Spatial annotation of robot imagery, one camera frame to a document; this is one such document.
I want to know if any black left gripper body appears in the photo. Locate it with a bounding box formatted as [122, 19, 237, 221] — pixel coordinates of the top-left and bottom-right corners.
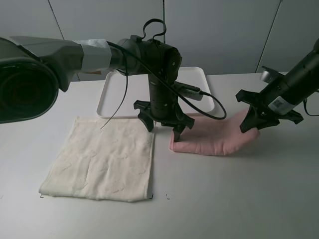
[134, 74, 194, 129]

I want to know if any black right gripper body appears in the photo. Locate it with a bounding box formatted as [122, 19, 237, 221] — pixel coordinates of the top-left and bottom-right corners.
[236, 66, 304, 124]

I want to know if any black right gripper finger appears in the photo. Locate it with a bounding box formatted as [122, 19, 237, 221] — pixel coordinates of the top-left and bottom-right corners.
[240, 106, 260, 132]
[258, 117, 279, 129]

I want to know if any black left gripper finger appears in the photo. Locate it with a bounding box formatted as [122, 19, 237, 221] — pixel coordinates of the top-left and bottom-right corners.
[138, 113, 154, 132]
[173, 125, 185, 142]

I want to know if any pink towel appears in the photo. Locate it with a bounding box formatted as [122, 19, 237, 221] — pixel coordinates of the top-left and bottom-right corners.
[169, 110, 260, 156]

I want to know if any cream white towel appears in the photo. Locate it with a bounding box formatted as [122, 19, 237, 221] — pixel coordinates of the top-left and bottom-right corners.
[39, 117, 155, 202]

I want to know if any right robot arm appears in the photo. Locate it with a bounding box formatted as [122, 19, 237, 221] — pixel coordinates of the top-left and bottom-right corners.
[236, 41, 319, 133]

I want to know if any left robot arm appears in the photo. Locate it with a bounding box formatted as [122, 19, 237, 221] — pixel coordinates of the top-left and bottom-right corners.
[0, 35, 194, 140]

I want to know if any white plastic tray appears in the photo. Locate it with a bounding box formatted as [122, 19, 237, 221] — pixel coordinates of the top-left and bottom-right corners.
[97, 67, 215, 119]

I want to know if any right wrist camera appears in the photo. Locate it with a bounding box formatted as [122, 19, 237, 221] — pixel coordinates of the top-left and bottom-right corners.
[260, 70, 277, 84]

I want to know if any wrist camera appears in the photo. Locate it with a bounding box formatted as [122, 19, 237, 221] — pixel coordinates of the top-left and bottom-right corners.
[260, 70, 277, 84]
[174, 81, 203, 101]

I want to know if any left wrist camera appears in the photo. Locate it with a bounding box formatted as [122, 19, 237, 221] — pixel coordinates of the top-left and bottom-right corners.
[174, 81, 203, 101]

